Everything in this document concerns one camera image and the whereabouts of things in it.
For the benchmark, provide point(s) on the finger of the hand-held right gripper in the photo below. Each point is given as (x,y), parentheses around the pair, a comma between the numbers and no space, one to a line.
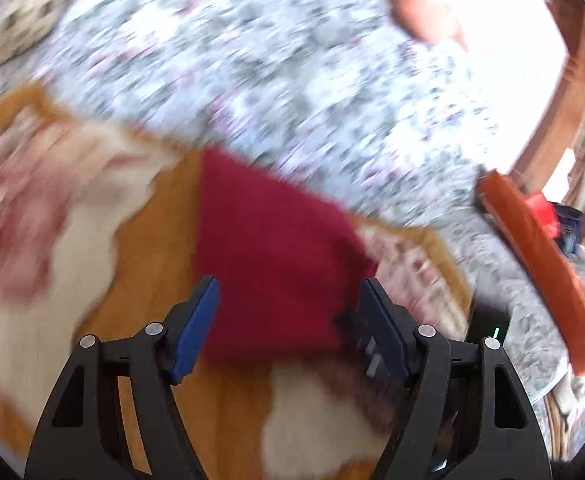
(357,330)

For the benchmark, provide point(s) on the brown wooden furniture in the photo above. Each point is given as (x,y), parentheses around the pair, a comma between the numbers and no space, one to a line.
(554,120)

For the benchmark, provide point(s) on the long orange fabric strip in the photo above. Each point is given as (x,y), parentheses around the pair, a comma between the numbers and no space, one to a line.
(537,270)

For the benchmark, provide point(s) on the dark blue cloth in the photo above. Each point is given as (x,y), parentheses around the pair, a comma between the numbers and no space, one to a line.
(569,232)

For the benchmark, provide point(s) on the orange bordered floral blanket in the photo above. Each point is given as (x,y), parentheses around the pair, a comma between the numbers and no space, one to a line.
(147,260)

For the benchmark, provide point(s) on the small red object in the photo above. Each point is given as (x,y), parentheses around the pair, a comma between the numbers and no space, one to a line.
(542,210)

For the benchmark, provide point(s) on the orange cushion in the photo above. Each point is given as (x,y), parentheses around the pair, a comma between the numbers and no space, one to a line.
(417,10)

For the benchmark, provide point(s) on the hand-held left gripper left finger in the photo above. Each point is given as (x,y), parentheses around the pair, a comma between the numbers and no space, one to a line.
(195,330)

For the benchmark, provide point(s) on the red fleece garment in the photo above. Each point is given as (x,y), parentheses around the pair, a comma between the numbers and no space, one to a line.
(272,260)

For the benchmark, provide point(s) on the large floral bedspread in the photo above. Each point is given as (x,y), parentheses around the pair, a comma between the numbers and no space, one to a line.
(272,85)

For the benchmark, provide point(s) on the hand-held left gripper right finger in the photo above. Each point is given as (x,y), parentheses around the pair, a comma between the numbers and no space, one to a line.
(387,330)

